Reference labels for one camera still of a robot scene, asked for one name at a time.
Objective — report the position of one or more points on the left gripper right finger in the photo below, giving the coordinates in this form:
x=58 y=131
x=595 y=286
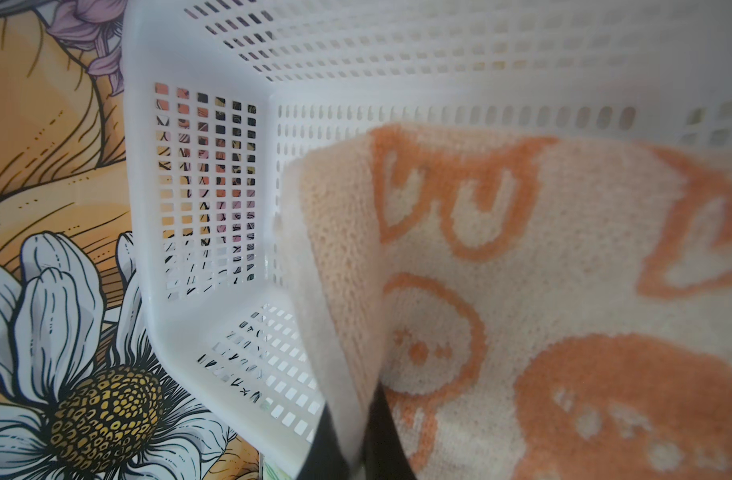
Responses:
x=384 y=457

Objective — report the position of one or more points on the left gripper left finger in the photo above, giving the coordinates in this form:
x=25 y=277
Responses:
x=325 y=461

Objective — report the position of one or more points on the orange patterned towel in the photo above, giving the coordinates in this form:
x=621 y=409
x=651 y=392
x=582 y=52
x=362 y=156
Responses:
x=535 y=307

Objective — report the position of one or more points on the white plastic basket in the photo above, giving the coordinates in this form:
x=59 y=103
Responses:
x=222 y=95

